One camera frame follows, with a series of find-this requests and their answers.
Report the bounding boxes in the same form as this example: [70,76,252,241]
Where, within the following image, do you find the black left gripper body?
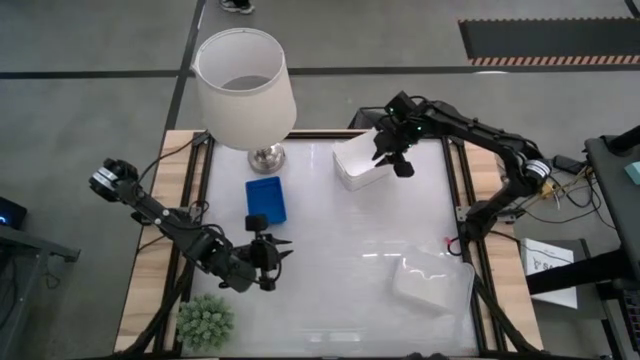
[244,214,280,292]

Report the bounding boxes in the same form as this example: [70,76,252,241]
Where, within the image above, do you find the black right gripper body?
[374,91,419,179]

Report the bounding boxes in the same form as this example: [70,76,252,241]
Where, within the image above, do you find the black monitor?
[348,107,389,132]

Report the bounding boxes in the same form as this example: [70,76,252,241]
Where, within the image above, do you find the small green artificial plant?
[175,293,236,354]

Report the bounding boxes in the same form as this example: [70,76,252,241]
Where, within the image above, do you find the white shade table lamp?
[191,27,298,176]

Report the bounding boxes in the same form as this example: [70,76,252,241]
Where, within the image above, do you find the black power adapter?
[552,154,585,175]

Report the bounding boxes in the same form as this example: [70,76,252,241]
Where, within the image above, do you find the white printed paper sheet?
[519,238,580,310]

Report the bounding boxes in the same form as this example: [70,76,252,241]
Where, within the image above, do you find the black striped-edge floor mat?
[458,17,640,67]

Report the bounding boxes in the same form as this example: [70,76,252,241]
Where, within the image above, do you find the person's foot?
[218,0,256,15]

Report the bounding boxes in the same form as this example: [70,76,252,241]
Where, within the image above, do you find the black side cart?
[524,124,640,360]

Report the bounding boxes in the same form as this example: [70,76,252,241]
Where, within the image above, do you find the grey side table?
[0,224,81,360]

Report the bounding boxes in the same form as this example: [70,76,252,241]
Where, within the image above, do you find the black device with blue light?
[0,196,29,231]

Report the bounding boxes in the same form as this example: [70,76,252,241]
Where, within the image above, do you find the black metal table frame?
[152,128,544,359]

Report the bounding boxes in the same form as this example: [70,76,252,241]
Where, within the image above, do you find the black cable bundle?
[467,272,539,357]
[127,259,194,357]

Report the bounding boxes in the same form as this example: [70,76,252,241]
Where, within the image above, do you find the tangled coloured cables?
[499,169,619,226]

